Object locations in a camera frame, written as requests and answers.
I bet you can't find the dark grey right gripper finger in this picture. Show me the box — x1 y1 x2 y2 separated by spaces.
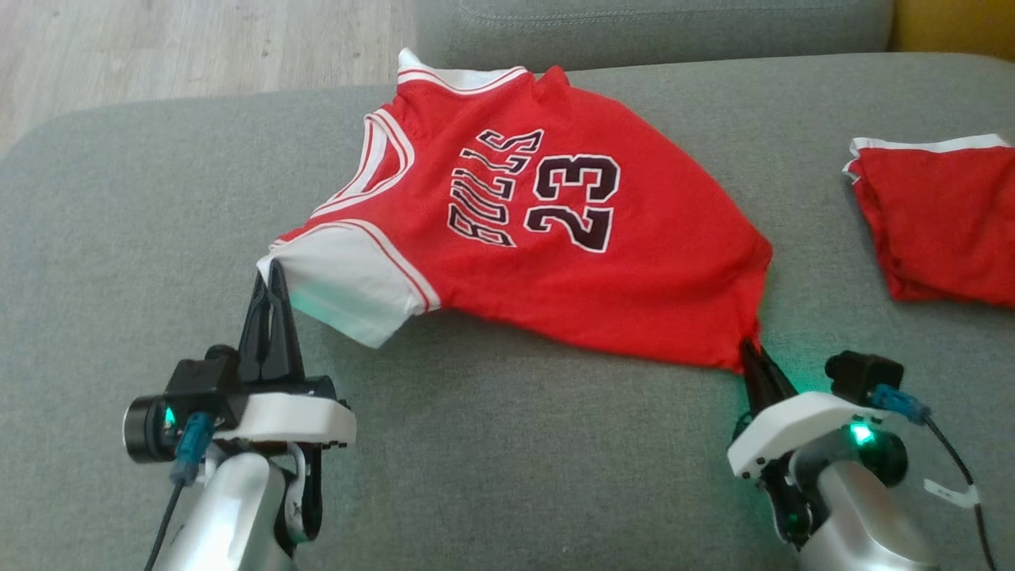
741 339 782 417
749 339 798 401

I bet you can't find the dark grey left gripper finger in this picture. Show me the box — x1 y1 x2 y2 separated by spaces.
238 270 274 381
270 260 306 381

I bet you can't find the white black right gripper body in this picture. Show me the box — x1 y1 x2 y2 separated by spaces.
727 391 873 481

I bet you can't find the black cable teal plug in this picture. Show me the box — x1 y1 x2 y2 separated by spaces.
871 385 996 571
143 411 216 571

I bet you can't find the red shorts white trim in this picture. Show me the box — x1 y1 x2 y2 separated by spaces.
842 133 1015 310

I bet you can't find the grey sofa seat cushion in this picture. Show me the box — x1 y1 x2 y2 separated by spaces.
416 0 897 74

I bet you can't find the yellow sofa backrest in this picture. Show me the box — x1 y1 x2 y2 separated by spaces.
892 0 1015 63

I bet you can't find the grey sofa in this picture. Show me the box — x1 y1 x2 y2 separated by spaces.
0 52 1015 571

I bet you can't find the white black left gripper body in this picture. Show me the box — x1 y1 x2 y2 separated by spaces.
213 374 358 449

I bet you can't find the red basketball jersey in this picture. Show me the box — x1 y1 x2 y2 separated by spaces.
255 48 774 374

